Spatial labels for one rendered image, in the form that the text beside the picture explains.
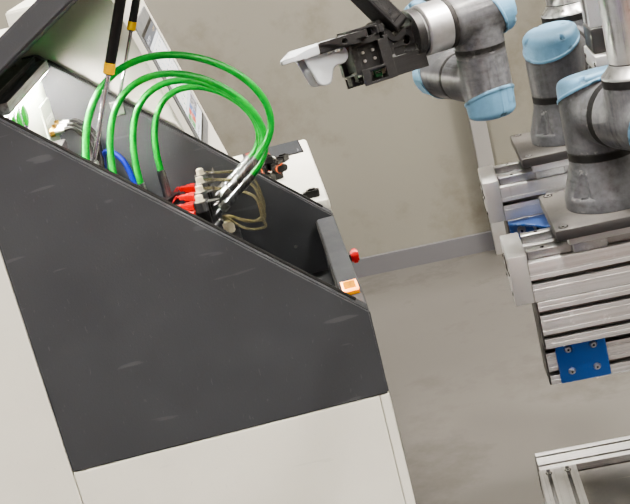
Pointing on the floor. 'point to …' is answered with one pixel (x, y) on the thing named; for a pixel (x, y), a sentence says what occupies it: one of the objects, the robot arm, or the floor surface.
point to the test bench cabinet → (270, 464)
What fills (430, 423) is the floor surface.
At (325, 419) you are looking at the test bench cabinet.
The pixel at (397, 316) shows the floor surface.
